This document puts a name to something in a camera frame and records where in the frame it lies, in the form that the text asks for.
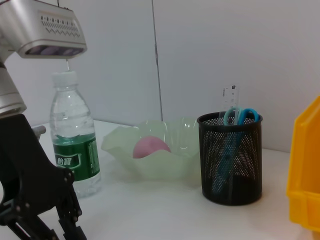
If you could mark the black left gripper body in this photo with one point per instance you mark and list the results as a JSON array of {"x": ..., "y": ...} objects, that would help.
[{"x": 27, "y": 170}]

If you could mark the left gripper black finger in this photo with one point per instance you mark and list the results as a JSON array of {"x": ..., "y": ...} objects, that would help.
[
  {"x": 27, "y": 225},
  {"x": 71, "y": 217}
]

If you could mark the clear water bottle green label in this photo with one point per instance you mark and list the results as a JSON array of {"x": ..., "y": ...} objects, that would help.
[{"x": 72, "y": 120}]

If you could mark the pink peach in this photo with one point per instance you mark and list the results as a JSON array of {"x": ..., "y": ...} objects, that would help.
[{"x": 150, "y": 147}]

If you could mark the clear plastic ruler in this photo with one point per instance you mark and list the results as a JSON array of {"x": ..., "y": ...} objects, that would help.
[{"x": 231, "y": 97}]

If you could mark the blue turquoise scissors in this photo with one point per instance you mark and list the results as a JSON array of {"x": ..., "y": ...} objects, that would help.
[{"x": 246, "y": 115}]

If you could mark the green glass fruit bowl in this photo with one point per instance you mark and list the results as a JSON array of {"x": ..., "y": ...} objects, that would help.
[{"x": 155, "y": 167}]

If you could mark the black mesh pen holder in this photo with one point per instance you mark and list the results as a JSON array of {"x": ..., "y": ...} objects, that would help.
[{"x": 245, "y": 175}]

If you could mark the left gripper silver plug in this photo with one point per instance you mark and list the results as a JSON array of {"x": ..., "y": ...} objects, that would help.
[{"x": 40, "y": 130}]

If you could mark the yellow plastic bin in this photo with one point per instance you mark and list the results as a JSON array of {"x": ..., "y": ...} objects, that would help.
[{"x": 305, "y": 162}]

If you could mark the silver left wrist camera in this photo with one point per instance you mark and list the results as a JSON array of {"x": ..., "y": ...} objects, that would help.
[{"x": 50, "y": 32}]

